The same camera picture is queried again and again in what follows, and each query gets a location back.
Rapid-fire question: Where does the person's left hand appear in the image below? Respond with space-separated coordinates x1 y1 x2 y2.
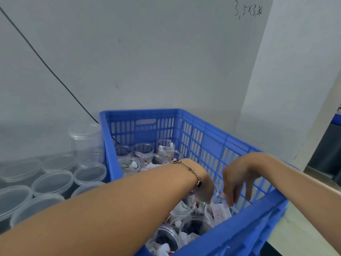
184 159 216 204

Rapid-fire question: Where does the person's right forearm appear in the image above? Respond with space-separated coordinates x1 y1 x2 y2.
264 156 341 254

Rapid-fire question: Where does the black cable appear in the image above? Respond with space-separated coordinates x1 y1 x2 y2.
0 7 100 124

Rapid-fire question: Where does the group of lidded jars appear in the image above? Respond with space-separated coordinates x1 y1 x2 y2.
0 122 107 230

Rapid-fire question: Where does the person's right hand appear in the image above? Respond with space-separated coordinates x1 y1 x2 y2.
222 152 279 207

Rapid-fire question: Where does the blue slatted crate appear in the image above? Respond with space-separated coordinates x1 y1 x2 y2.
99 108 291 256

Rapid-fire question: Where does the person's left forearm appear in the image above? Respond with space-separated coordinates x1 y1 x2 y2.
0 161 200 256

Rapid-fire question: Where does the thin beaded bracelet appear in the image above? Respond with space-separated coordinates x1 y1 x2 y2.
172 160 204 194

